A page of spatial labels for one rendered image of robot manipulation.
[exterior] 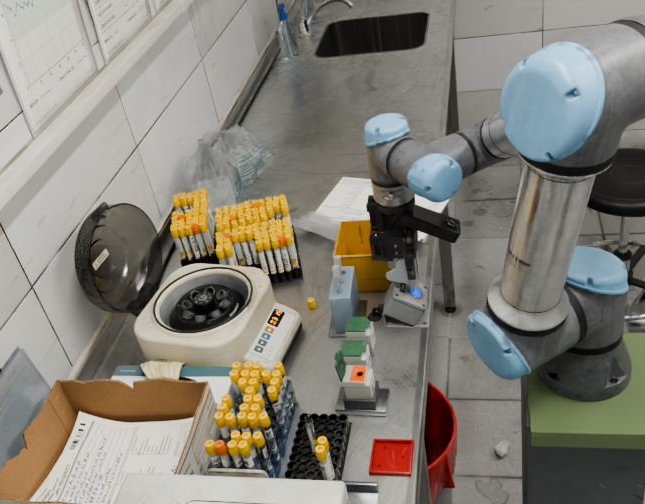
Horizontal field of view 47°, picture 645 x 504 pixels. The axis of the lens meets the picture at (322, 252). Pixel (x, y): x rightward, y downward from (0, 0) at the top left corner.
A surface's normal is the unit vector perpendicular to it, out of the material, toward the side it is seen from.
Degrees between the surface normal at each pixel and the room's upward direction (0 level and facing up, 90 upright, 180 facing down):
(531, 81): 82
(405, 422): 0
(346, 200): 1
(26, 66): 94
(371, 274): 90
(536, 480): 90
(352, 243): 90
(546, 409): 2
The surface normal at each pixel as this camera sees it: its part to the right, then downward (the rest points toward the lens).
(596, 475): -0.17, 0.60
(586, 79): 0.22, -0.25
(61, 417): 0.97, -0.05
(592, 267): -0.04, -0.87
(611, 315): 0.50, 0.41
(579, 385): -0.36, 0.29
